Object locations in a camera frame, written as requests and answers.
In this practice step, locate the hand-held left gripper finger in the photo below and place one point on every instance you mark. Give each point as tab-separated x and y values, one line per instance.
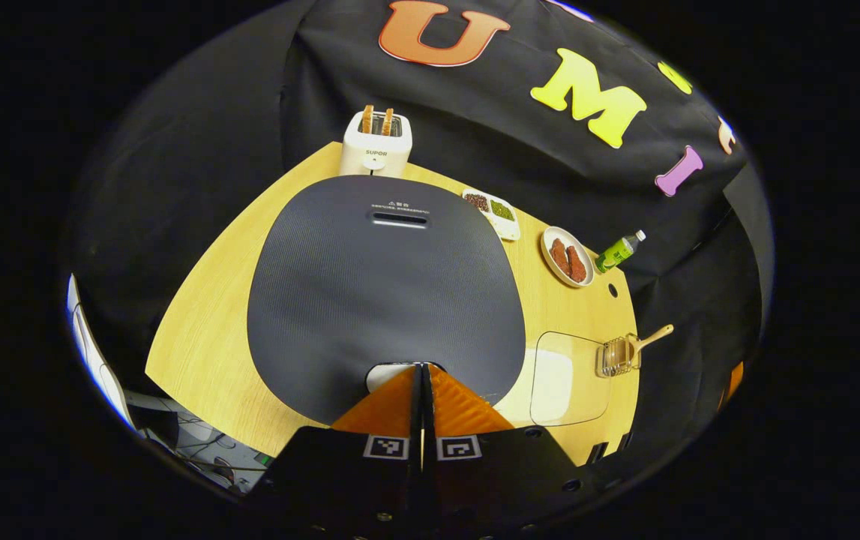
430	412
417	412

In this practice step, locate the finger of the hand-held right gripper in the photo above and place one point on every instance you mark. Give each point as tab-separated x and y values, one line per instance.
733	386

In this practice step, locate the wooden spoon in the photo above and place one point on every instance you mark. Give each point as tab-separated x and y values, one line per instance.
651	338

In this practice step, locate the dark grey rice cooker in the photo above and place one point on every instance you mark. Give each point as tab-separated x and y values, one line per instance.
385	300

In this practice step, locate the white raw rice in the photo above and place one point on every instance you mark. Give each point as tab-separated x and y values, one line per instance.
553	382

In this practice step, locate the clear plastic rice container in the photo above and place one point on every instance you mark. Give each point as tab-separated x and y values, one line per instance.
587	375

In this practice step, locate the green drink bottle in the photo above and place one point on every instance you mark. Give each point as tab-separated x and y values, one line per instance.
613	255

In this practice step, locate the white round plate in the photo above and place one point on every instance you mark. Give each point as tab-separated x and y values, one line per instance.
553	274

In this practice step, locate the white divided bean dish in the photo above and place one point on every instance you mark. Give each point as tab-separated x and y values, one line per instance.
493	214

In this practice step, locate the white toaster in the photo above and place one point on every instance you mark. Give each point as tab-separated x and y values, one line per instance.
375	154

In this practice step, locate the black backdrop cloth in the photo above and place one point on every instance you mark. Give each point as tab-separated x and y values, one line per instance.
474	127

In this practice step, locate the brown toast slice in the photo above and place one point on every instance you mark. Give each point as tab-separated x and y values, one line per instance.
388	122
367	120

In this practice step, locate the white plastic box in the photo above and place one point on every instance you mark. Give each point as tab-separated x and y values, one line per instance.
100	375

